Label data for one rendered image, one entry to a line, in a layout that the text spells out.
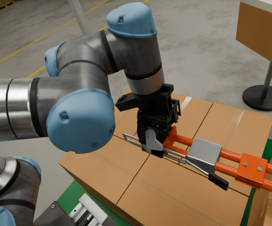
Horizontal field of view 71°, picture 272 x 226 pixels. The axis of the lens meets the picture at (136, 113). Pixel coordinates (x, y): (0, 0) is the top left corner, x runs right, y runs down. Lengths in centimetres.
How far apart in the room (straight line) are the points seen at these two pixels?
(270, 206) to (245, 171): 16
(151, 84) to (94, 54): 12
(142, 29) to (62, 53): 13
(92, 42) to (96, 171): 114
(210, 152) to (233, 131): 92
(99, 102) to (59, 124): 5
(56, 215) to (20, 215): 20
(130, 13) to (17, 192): 51
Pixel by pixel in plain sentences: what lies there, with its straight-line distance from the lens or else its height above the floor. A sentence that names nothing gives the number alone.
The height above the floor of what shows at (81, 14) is 80.
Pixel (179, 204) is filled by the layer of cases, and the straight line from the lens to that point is 117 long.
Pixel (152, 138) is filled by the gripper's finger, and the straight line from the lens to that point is 48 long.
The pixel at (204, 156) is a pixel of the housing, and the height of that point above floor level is 122.
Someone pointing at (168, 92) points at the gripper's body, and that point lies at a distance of 39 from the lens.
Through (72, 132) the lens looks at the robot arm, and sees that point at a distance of 21.
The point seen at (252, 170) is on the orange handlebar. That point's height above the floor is 121.
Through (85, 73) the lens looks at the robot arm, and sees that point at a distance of 25.
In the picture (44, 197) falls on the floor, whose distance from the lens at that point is 225.
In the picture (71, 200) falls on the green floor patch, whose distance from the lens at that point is 207.
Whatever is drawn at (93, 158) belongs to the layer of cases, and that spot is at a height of 54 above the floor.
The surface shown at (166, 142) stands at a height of 122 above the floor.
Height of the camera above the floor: 165
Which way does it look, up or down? 43 degrees down
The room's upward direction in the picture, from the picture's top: 20 degrees counter-clockwise
